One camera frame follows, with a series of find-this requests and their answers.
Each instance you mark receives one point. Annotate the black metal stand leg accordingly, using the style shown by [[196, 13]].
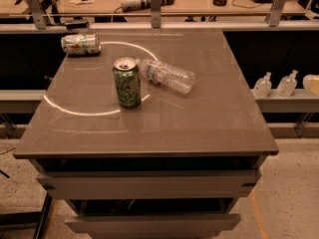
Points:
[[28, 220]]

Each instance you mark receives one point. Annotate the right sanitizer pump bottle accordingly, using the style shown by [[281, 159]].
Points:
[[287, 85]]

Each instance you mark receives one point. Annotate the cabinet drawer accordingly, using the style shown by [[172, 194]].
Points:
[[154, 226], [150, 184]]

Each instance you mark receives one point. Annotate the middle metal bracket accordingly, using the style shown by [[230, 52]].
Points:
[[155, 13]]

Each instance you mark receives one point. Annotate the left metal bracket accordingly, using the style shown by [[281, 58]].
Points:
[[38, 14]]

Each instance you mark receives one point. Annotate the clear plastic water bottle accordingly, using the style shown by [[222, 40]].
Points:
[[158, 72]]

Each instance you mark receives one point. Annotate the metal bracket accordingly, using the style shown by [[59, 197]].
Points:
[[274, 16], [155, 13], [38, 14]]

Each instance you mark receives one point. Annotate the lower cabinet drawer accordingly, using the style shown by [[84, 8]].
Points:
[[154, 226]]

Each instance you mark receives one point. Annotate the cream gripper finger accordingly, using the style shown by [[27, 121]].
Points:
[[311, 84]]

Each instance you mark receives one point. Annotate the upper cabinet drawer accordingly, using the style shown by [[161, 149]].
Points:
[[150, 184]]

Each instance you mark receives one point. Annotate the sanitizer pump bottle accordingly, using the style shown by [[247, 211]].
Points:
[[262, 86], [287, 85]]

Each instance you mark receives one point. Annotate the grey drawer cabinet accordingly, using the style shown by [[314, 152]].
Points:
[[79, 126]]

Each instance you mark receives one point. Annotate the white lying soda can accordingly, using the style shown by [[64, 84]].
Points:
[[81, 44]]

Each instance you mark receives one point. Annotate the green upright soda can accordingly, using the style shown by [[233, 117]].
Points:
[[127, 82]]

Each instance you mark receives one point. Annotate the left sanitizer pump bottle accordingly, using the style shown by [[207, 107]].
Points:
[[262, 86]]

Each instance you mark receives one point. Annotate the right metal bracket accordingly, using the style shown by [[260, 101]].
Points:
[[274, 16]]

